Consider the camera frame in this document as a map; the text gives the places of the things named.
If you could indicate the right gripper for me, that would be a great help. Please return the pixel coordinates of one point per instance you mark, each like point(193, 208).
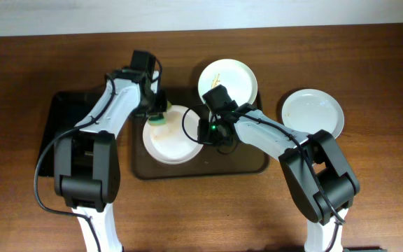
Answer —
point(208, 132)

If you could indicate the white plate bottom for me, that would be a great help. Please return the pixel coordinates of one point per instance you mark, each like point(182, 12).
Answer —
point(167, 143)

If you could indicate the pale blue-white plate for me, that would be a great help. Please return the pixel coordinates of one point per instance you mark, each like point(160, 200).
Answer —
point(311, 110)

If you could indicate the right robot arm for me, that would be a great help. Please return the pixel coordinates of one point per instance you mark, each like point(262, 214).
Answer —
point(320, 180)

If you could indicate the black rectangular tray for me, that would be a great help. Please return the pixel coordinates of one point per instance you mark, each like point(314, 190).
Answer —
point(66, 109)

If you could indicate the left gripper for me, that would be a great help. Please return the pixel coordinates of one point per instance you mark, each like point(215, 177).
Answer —
point(158, 106)

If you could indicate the brown serving tray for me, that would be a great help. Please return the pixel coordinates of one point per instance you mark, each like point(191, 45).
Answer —
point(239, 158)

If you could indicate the green yellow sponge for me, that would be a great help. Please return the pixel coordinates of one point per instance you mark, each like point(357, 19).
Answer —
point(160, 117)

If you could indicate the white plate top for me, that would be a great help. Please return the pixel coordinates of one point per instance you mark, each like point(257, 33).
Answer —
point(235, 76)

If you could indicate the white plate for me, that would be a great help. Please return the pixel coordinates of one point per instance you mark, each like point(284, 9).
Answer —
point(167, 143)
point(235, 76)

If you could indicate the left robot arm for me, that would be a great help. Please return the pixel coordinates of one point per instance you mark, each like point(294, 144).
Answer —
point(91, 200)

